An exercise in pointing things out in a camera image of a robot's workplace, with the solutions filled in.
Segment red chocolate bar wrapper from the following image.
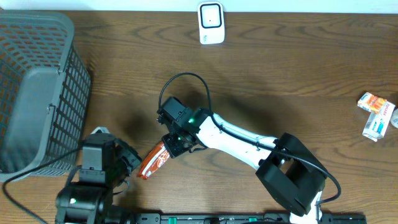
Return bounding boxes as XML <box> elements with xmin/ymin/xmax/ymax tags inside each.
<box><xmin>137</xmin><ymin>141</ymin><xmax>170</xmax><ymax>180</ymax></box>

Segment orange juice carton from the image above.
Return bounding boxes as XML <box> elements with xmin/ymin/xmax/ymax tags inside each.
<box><xmin>357</xmin><ymin>92</ymin><xmax>387</xmax><ymax>114</ymax></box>

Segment white Panadol box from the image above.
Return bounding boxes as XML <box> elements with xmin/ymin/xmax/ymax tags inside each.
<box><xmin>362</xmin><ymin>101</ymin><xmax>396</xmax><ymax>142</ymax></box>

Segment green lid jar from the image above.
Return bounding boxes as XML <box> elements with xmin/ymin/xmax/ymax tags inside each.
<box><xmin>390</xmin><ymin>109</ymin><xmax>398</xmax><ymax>128</ymax></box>

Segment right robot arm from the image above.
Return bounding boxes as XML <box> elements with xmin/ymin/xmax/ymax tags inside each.
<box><xmin>157</xmin><ymin>97</ymin><xmax>326</xmax><ymax>223</ymax></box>

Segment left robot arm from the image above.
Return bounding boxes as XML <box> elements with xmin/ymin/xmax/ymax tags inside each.
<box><xmin>55</xmin><ymin>129</ymin><xmax>142</xmax><ymax>223</ymax></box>

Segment white barcode scanner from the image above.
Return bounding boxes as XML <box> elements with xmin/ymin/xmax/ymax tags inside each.
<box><xmin>198</xmin><ymin>1</ymin><xmax>225</xmax><ymax>45</ymax></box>

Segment grey plastic shopping basket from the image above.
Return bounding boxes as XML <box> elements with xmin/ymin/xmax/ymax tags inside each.
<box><xmin>1</xmin><ymin>10</ymin><xmax>91</xmax><ymax>181</ymax></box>

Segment black camera cable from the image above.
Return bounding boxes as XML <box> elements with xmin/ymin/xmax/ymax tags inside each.
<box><xmin>157</xmin><ymin>72</ymin><xmax>342</xmax><ymax>224</ymax></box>
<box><xmin>1</xmin><ymin>147</ymin><xmax>85</xmax><ymax>224</ymax></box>

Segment black left camera cable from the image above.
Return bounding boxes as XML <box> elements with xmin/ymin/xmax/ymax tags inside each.
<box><xmin>1</xmin><ymin>147</ymin><xmax>85</xmax><ymax>224</ymax></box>

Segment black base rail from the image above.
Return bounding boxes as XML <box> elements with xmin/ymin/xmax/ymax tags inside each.
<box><xmin>105</xmin><ymin>205</ymin><xmax>368</xmax><ymax>224</ymax></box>

